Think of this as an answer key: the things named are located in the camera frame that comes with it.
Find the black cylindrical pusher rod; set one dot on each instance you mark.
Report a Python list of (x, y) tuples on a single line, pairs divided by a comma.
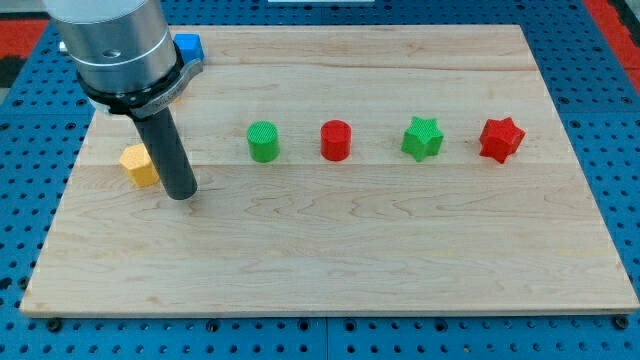
[(161, 139)]

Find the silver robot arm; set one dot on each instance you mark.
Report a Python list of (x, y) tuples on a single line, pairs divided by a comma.
[(128, 63)]

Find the yellow hexagon block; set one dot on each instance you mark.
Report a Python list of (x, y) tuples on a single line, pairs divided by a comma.
[(138, 166)]

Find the blue block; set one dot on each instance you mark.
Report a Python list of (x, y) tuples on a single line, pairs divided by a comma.
[(190, 46)]

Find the green cylinder block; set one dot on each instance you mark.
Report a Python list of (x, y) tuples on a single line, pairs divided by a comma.
[(263, 141)]

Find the red cylinder block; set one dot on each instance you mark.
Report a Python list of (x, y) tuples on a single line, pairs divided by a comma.
[(335, 140)]

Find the wooden board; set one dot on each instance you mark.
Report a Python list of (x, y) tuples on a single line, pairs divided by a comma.
[(376, 234)]

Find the green star block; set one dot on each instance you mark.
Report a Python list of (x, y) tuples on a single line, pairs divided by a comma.
[(423, 138)]

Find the red star block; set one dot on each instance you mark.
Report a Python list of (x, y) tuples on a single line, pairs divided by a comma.
[(500, 138)]

